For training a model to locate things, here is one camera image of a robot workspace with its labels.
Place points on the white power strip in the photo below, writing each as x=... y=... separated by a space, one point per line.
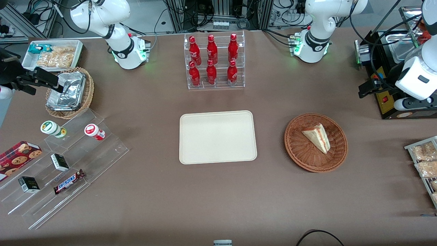
x=221 y=25

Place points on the white rectangular snack bin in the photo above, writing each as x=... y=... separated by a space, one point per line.
x=29 y=60

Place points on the upright steel tray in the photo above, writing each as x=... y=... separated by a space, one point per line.
x=409 y=20

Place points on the green white drink cup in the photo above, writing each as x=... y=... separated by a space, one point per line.
x=51 y=128

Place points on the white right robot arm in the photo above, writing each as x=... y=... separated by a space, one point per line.
x=116 y=34

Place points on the red cola bottle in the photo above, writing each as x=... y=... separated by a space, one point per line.
x=233 y=48
x=194 y=74
x=232 y=72
x=212 y=50
x=194 y=51
x=211 y=73

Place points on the clear acrylic stepped shelf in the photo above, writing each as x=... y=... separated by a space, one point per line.
x=88 y=160

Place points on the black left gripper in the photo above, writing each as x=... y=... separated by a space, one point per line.
x=385 y=83

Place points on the tray with snack bags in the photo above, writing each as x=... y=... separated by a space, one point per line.
x=409 y=147

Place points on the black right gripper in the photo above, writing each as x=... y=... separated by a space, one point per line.
x=9 y=72

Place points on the small grey box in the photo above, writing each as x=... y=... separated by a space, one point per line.
x=222 y=243

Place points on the small black carton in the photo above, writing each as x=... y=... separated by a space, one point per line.
x=29 y=184
x=59 y=162

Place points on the clear acrylic bottle rack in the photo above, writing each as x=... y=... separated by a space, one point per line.
x=220 y=86

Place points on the Snickers chocolate bar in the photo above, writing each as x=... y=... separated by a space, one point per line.
x=68 y=181

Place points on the red cookie box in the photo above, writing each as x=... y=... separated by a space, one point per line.
x=18 y=159

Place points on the aluminium frame rack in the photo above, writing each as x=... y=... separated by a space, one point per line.
x=263 y=13

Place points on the clear bag of chips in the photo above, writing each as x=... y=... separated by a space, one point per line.
x=56 y=57

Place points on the black fryer appliance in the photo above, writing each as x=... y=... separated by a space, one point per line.
x=387 y=106

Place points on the triangle sandwich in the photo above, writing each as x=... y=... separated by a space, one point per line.
x=317 y=136

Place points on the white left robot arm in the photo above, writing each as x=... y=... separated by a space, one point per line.
x=315 y=34

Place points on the red white drink cup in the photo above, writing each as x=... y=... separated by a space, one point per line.
x=94 y=131

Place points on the silver foil pack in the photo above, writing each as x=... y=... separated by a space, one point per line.
x=73 y=82
x=63 y=99

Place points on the round brown wicker basket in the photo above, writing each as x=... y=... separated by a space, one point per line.
x=307 y=159

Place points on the clear bag of pastry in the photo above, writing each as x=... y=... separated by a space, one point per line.
x=426 y=169
x=425 y=151

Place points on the teal snack packet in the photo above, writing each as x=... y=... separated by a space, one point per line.
x=37 y=49

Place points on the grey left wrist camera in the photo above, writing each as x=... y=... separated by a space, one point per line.
x=414 y=104

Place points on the tan wicker basket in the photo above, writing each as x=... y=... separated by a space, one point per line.
x=87 y=95

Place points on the cream rectangular tray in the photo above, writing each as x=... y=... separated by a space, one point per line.
x=217 y=137

